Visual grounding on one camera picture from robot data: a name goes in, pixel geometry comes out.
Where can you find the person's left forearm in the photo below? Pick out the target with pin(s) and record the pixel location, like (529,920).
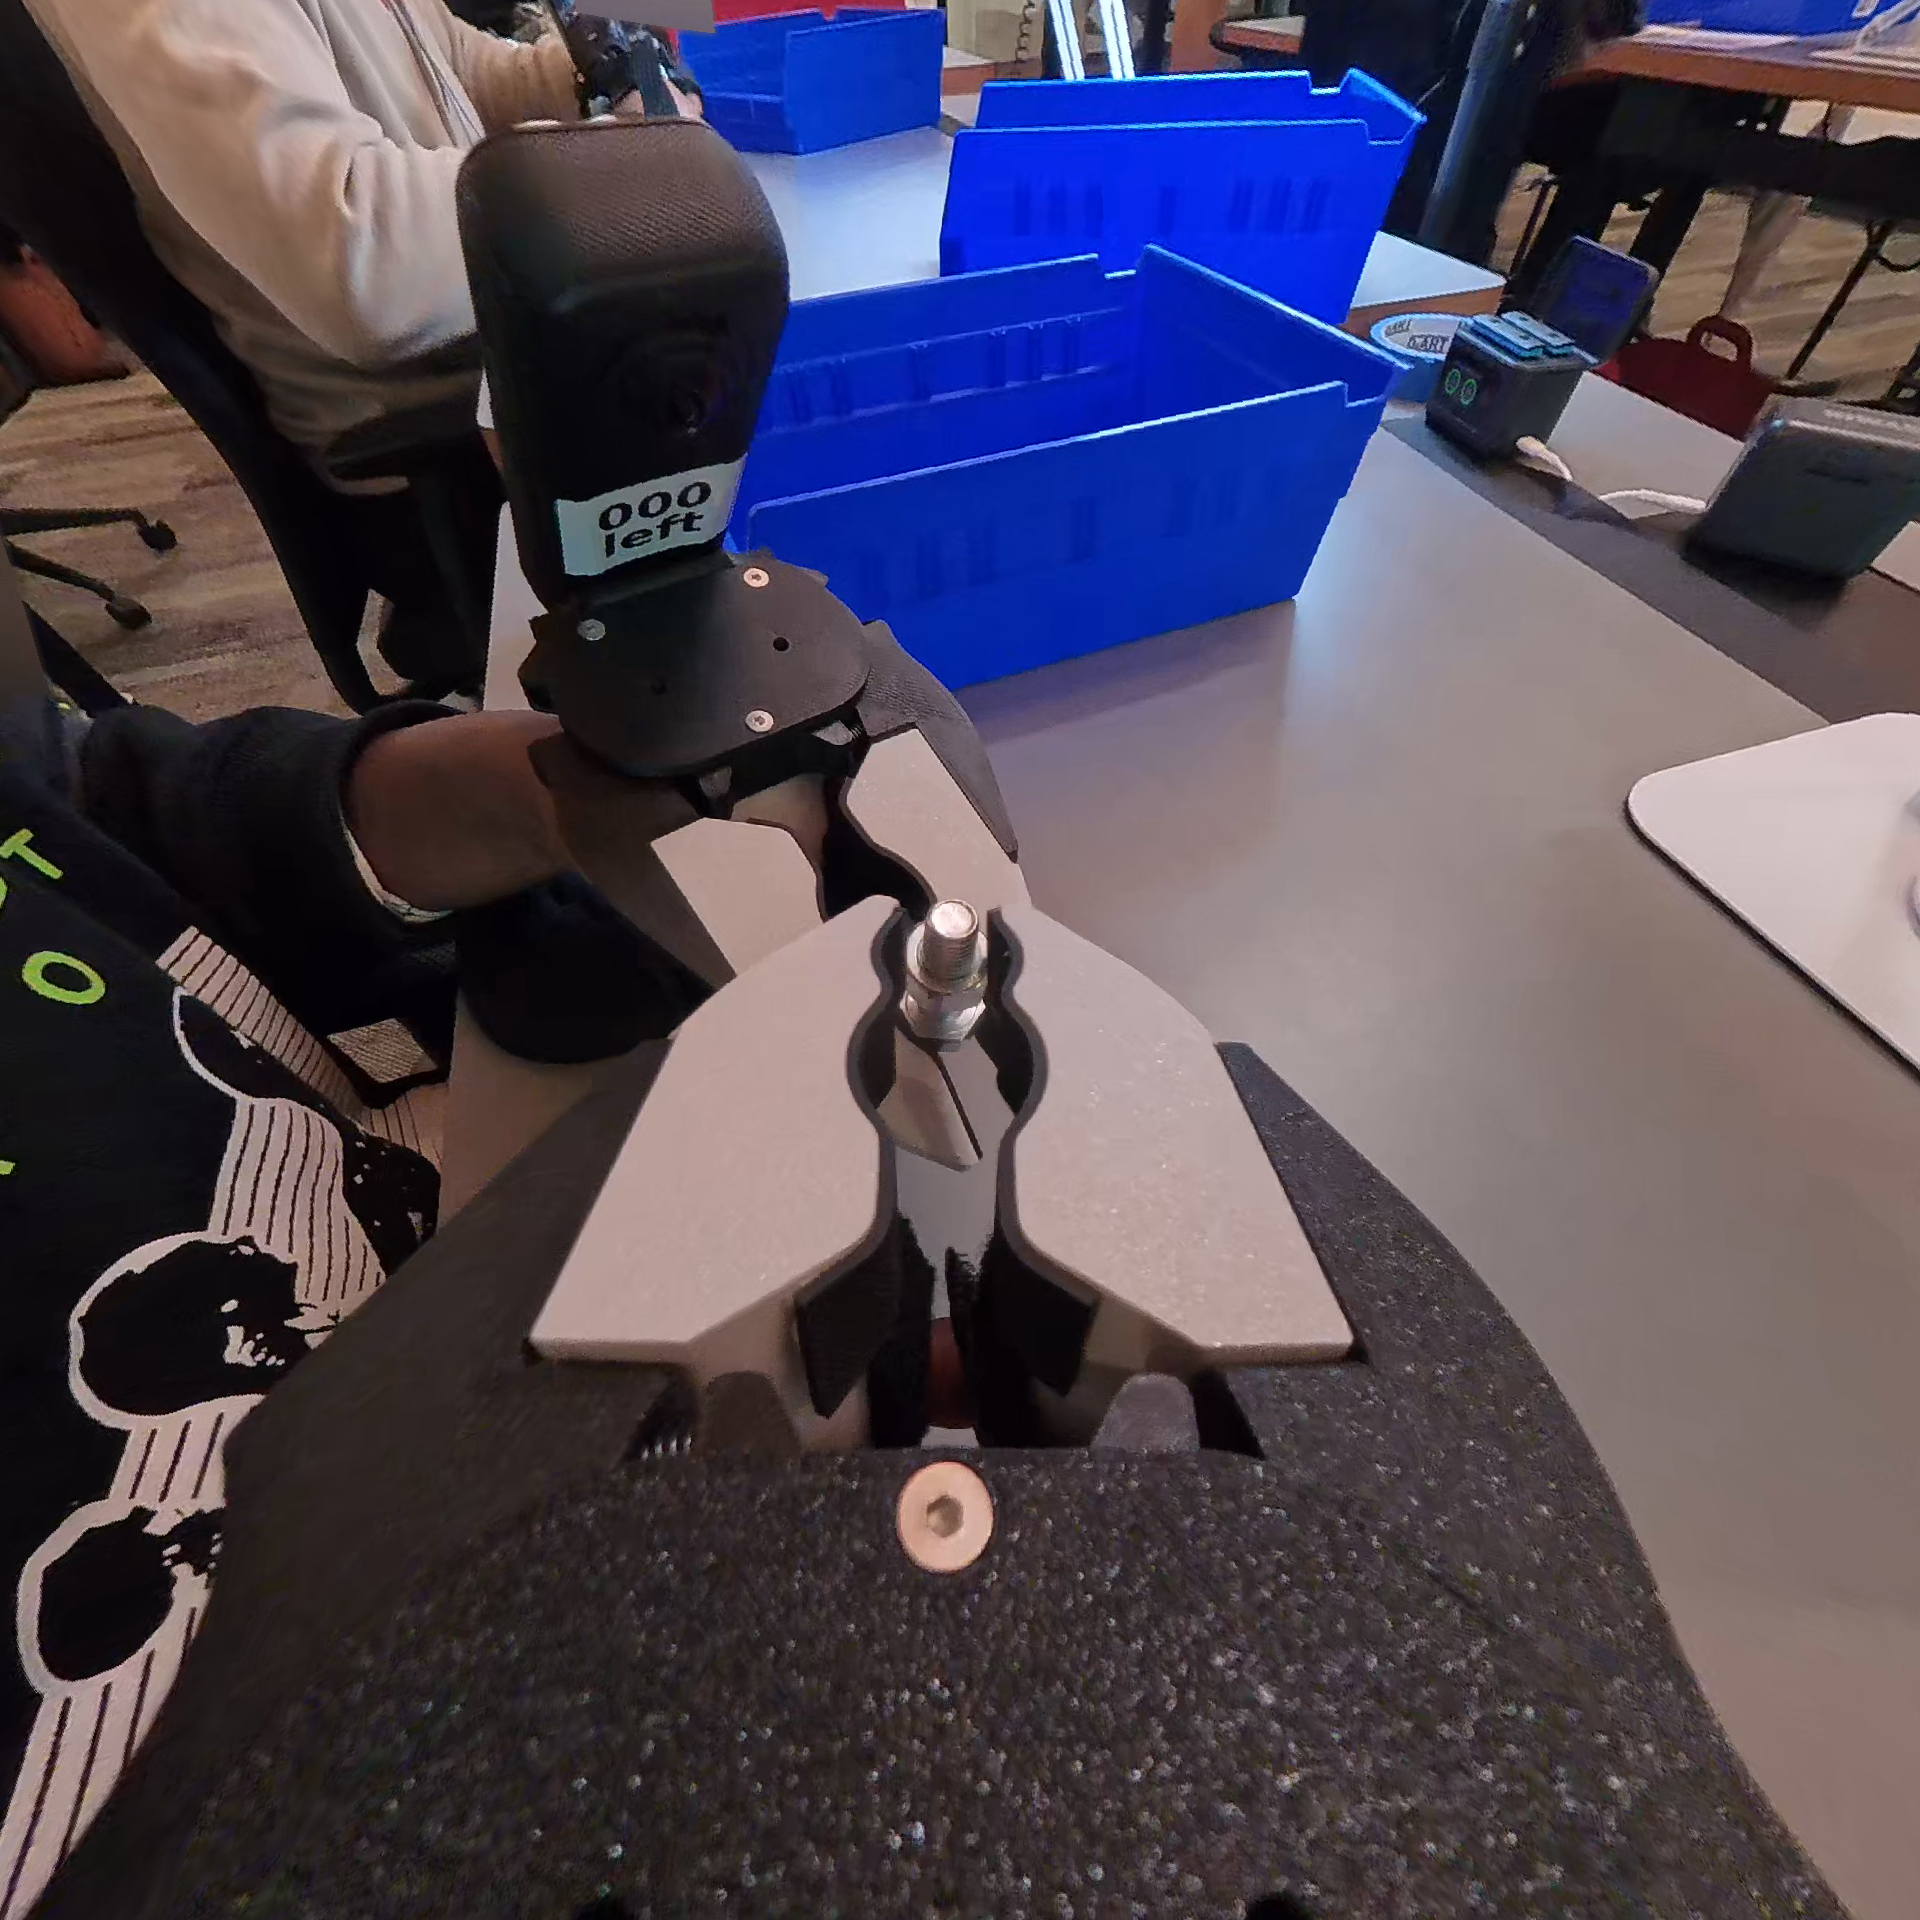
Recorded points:
(225,810)

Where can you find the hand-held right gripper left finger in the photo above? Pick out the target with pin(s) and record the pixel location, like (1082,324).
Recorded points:
(719,1185)

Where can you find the white display stand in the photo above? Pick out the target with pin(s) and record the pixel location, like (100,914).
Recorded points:
(1785,882)

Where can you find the red bag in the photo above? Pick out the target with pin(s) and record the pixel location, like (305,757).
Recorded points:
(1694,385)

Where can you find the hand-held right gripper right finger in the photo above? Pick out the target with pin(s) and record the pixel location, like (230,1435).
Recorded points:
(1170,1185)

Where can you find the person's right hand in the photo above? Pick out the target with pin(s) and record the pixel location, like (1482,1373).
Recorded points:
(947,1373)

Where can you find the person's printed black shirt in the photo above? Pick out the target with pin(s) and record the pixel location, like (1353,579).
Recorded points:
(148,1272)

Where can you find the red plastic bin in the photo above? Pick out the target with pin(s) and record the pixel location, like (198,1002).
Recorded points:
(827,12)

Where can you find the blue plastic bin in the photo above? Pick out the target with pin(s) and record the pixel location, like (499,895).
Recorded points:
(1202,193)
(1082,508)
(827,82)

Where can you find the long steel hex bolt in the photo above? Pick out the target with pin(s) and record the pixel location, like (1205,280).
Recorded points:
(947,924)

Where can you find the person's left hand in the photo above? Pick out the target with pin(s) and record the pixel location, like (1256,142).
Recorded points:
(462,810)

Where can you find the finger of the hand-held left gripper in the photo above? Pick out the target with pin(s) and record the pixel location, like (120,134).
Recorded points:
(752,882)
(943,837)

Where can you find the steel hex nut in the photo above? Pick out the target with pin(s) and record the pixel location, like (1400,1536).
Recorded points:
(939,997)

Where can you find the wood-top desk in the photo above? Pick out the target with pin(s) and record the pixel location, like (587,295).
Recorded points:
(1724,68)

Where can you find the black battery charger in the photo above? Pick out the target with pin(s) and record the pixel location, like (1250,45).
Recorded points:
(1500,392)

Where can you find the black office chair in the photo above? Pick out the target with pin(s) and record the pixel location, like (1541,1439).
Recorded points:
(299,495)

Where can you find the blue tape roll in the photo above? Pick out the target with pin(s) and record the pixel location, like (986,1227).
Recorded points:
(1404,339)

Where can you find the dark grey case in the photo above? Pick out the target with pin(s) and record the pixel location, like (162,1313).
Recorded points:
(1815,487)

